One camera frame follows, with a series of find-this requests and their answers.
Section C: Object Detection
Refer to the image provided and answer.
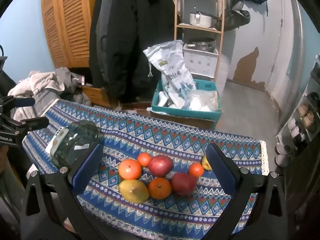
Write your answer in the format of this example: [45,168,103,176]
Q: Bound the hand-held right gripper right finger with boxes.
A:
[200,144,293,240]

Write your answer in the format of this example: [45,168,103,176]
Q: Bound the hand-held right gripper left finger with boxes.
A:
[20,144,105,240]

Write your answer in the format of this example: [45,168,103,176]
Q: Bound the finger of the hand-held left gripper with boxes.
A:
[0,96,36,108]
[0,116,50,132]

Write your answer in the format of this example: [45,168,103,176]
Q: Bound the yellow apple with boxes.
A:
[118,179,150,203]
[201,154,212,170]

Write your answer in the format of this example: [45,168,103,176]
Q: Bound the small tangerine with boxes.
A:
[188,163,205,177]
[137,153,153,167]

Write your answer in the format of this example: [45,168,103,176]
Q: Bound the dark glass bowl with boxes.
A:
[47,120,104,169]

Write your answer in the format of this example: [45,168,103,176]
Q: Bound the red apple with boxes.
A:
[148,155,174,178]
[171,172,197,196]

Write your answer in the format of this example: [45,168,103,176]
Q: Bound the orange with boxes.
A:
[149,177,172,200]
[118,159,142,180]

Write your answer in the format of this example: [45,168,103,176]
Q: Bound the grey printed bag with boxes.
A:
[34,90,60,117]

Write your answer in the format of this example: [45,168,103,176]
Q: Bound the pile of clothes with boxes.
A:
[7,70,65,120]

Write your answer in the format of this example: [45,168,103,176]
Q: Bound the black backpack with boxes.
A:
[0,67,18,98]

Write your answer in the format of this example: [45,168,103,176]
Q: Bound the grey clothes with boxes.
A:
[54,67,93,105]

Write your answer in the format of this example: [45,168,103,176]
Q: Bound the brown cardboard box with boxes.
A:
[150,110,217,130]

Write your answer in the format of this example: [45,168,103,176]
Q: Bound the teal plastic crate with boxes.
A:
[151,79,223,120]

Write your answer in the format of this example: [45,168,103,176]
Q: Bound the clear plastic bag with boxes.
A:
[185,90,220,112]

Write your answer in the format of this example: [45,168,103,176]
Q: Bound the wooden drawer box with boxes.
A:
[81,85,118,109]

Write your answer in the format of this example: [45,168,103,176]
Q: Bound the blue patterned tablecloth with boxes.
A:
[22,99,269,240]

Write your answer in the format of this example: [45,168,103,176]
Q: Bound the flat cardboard box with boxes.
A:
[117,101,153,110]

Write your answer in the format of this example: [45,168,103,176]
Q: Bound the wooden louvered cabinet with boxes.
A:
[41,0,110,68]

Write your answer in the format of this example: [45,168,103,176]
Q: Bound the group of shoes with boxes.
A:
[275,92,320,165]

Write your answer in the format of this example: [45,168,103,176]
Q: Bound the white rice bag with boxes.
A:
[143,40,197,108]

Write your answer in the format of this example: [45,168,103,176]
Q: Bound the white storage basket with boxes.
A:
[182,44,219,79]

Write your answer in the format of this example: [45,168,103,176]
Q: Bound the metal shoe rack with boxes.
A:
[275,55,320,165]

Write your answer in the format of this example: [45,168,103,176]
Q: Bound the steel pot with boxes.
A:
[187,37,216,53]

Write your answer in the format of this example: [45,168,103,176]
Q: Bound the black jacket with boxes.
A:
[89,0,175,103]

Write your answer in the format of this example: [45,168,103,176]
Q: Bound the white door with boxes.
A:
[265,0,308,110]

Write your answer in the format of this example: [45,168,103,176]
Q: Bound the wooden shelf rack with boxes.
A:
[174,0,224,80]

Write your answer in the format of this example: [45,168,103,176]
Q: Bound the white pot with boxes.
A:
[189,12,218,28]

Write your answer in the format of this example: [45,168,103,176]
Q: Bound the grey hanging bag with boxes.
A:
[221,0,252,32]

